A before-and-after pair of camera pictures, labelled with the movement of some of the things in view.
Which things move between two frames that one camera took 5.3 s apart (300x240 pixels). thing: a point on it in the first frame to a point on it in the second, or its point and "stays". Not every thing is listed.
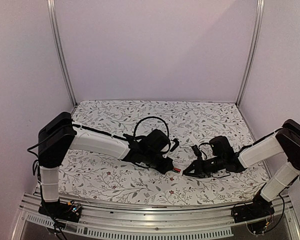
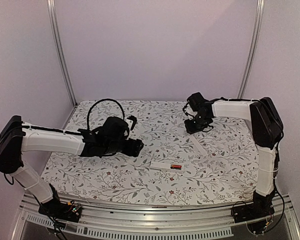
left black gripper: x=166 y=167 to x=134 y=148
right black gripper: x=199 y=171 to x=191 y=130
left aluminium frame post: x=52 y=13 stays
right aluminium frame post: x=254 y=46 stays
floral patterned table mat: x=89 y=175 stays
